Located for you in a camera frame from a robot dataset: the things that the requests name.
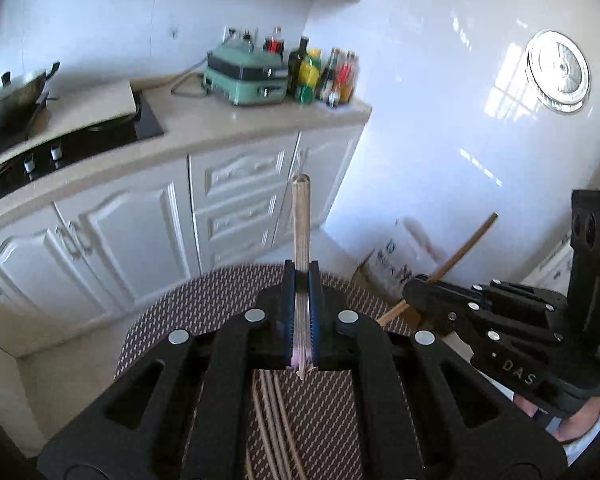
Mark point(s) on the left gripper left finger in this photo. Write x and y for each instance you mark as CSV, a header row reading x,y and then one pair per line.
x,y
180,412

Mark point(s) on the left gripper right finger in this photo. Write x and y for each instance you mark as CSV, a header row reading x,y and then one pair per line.
x,y
422,412

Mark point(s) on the wooden chopstick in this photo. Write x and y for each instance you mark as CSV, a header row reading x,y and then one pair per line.
x,y
301,201
265,420
287,429
274,425
444,269

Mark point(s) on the pink cup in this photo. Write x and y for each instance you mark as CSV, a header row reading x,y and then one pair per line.
x,y
298,358

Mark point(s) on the polka dot round tablecloth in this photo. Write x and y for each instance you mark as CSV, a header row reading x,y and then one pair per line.
x,y
298,428

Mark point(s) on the white rice bag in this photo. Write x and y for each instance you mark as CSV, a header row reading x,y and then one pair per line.
x,y
406,251

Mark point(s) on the cream lower cabinets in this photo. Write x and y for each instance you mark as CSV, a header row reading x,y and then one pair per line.
x,y
101,254

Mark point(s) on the black gas stove top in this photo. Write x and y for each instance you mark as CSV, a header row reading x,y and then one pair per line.
x,y
73,147

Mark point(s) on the beige cutting board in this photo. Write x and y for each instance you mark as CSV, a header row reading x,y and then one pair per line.
x,y
76,111

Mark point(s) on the dark soy sauce bottle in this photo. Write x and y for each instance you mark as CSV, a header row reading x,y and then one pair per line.
x,y
328,91

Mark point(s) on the green electric grill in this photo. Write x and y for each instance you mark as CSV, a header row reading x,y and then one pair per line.
x,y
244,74

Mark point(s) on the red label sauce bottle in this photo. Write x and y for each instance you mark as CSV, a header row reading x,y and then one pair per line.
x,y
347,76

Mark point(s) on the steel wok with lid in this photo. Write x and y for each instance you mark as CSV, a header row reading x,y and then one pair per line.
x,y
18,93

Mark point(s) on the green yellow oil bottle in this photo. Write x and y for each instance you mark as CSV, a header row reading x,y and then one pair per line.
x,y
309,73

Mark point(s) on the dark olive oil bottle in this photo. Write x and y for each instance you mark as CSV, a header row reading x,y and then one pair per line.
x,y
295,59

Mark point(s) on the round white wall vent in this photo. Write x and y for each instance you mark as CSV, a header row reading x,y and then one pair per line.
x,y
558,69

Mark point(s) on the wall power socket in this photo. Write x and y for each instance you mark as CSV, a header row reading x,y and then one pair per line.
x,y
231,33

